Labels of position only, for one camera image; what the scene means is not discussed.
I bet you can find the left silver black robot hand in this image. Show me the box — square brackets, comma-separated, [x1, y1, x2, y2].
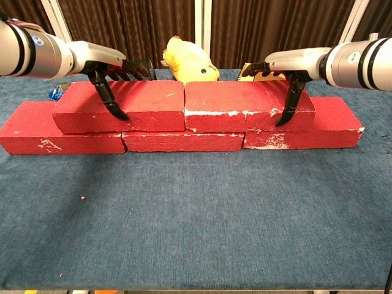
[66, 40, 154, 121]

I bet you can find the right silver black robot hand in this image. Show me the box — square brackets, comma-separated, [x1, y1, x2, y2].
[240, 47, 333, 127]

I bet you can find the red foam brick white-chipped edge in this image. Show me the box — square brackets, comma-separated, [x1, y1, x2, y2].
[184, 80, 316, 134]

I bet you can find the red foam brick small scratch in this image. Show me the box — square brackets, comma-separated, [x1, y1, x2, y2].
[51, 80, 186, 134]

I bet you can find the brown spiral notebook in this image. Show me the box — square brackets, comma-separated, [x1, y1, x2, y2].
[237, 62, 287, 83]

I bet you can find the blue cookie packet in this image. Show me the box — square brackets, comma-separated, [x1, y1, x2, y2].
[48, 83, 71, 101]

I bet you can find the black mesh pen cup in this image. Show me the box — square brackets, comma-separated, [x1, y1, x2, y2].
[115, 58, 157, 82]

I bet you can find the yellow plush toy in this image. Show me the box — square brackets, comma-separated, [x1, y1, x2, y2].
[162, 36, 221, 83]

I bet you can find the blue fabric table cover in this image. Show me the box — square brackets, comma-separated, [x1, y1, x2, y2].
[0, 68, 392, 291]

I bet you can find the white partition post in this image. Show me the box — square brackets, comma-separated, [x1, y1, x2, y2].
[41, 0, 74, 43]
[338, 0, 371, 45]
[194, 0, 213, 58]

